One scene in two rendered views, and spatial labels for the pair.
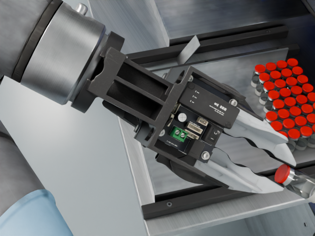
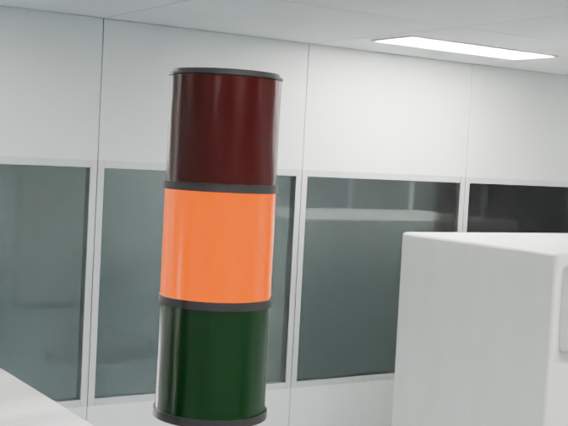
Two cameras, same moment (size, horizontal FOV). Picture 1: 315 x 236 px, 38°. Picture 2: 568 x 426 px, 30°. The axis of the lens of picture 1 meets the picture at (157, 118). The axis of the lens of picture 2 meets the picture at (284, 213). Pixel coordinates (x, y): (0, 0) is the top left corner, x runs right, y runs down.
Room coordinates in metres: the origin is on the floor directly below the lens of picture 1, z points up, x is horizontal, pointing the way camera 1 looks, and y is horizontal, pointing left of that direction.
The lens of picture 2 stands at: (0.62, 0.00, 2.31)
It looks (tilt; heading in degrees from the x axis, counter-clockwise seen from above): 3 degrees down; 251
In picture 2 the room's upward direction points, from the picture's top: 3 degrees clockwise
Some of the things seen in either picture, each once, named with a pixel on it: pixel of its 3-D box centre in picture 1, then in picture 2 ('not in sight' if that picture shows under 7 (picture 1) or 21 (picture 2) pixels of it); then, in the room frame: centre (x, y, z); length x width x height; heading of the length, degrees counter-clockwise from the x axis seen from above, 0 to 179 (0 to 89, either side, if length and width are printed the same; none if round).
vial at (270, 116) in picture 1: (269, 123); not in sight; (0.50, -0.20, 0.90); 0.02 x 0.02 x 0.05
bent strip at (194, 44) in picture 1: (164, 56); not in sight; (0.66, -0.01, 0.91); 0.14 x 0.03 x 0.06; 105
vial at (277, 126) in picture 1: (273, 133); not in sight; (0.48, -0.21, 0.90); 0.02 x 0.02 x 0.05
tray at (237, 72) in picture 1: (228, 118); not in sight; (0.52, -0.13, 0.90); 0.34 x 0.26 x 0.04; 104
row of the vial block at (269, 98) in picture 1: (273, 106); not in sight; (0.54, -0.21, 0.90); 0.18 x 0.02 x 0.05; 14
